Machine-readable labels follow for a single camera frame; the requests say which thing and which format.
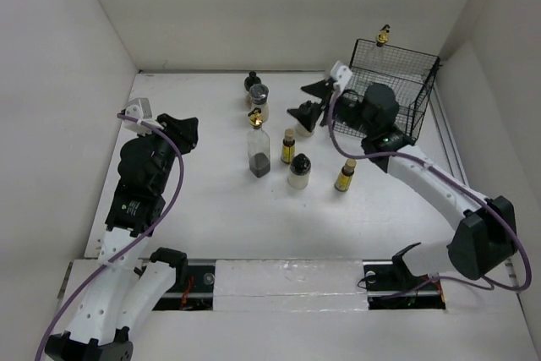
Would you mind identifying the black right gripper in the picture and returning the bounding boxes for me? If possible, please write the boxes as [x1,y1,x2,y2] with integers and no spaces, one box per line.
[287,78,375,137]

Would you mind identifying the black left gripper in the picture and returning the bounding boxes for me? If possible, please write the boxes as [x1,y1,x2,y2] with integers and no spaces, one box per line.
[138,113,197,193]

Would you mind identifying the grey-lid white powder shaker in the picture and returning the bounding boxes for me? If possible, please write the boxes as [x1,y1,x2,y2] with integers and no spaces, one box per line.
[250,84,269,122]

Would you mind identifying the clear glass bottle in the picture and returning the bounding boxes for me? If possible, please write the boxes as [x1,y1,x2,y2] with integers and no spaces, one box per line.
[358,24,391,89]

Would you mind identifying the glass bottle with dark sauce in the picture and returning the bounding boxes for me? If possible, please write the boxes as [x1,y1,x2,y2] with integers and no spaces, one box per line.
[247,107,271,178]

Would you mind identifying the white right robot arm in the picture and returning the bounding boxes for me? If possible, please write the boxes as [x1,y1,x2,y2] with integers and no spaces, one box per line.
[297,79,524,288]

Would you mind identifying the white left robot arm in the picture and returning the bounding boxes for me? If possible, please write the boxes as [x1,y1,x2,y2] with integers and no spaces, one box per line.
[36,111,199,360]

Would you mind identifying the black-lid beige spice jar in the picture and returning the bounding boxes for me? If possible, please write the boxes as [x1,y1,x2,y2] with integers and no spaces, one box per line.
[295,101,320,137]

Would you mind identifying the small yellow bottle cork centre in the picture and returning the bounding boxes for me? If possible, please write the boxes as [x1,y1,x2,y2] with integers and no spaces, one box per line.
[281,129,295,164]

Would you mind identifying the small yellow bottle cork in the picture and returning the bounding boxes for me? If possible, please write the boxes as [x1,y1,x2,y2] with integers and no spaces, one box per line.
[334,158,357,192]
[281,129,295,164]

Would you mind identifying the small black-cap back jar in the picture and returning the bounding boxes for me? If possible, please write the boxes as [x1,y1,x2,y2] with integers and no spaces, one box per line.
[243,71,261,107]

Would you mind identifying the black-cap white powder jar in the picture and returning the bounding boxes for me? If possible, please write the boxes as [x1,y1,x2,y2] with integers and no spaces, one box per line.
[287,153,312,189]

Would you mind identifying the small yellow bottle cork right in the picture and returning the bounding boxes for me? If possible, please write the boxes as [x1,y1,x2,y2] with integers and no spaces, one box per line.
[334,158,357,192]

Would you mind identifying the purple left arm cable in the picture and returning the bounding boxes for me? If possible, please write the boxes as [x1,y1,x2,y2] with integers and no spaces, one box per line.
[33,110,187,358]

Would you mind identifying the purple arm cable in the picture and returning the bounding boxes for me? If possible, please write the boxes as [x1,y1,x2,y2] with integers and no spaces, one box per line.
[327,88,534,293]
[33,110,187,358]

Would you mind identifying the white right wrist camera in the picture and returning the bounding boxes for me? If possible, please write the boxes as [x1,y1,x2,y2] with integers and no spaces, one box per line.
[329,60,352,93]

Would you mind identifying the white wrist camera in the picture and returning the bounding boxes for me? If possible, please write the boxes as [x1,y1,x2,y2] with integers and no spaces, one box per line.
[329,60,352,93]
[121,98,153,134]

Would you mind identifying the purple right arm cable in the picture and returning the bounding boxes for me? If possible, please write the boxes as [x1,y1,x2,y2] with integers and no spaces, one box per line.
[327,88,534,293]

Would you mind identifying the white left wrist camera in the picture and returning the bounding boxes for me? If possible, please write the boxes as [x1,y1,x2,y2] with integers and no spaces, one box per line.
[121,98,153,134]

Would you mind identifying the black wire rack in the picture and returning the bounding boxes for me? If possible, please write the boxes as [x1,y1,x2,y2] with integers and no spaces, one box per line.
[335,39,440,139]

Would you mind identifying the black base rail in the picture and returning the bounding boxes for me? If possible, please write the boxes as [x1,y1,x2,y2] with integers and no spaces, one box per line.
[154,260,445,313]

